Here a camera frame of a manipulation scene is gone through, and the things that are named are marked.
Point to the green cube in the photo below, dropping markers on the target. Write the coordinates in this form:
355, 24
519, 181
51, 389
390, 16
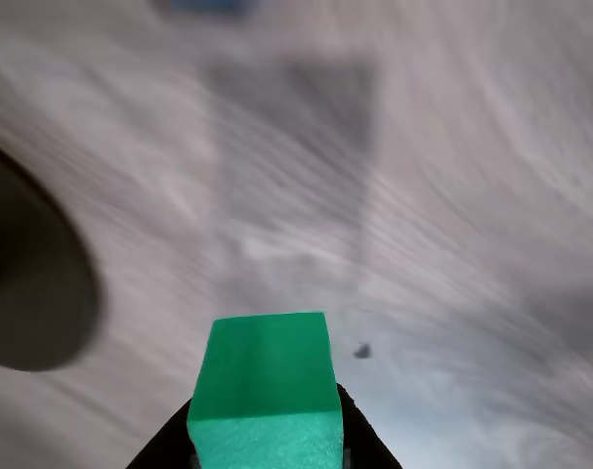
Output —
266, 381

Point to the blue cube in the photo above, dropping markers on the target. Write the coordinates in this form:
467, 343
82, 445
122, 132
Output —
205, 4

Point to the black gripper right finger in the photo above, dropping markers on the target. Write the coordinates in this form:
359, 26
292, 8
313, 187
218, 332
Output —
362, 435

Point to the black round base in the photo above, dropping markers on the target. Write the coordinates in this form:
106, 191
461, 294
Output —
27, 268

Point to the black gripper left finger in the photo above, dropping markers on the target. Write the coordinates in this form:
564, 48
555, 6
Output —
171, 442

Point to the small black fragment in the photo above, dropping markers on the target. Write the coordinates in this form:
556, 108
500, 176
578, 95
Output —
362, 351

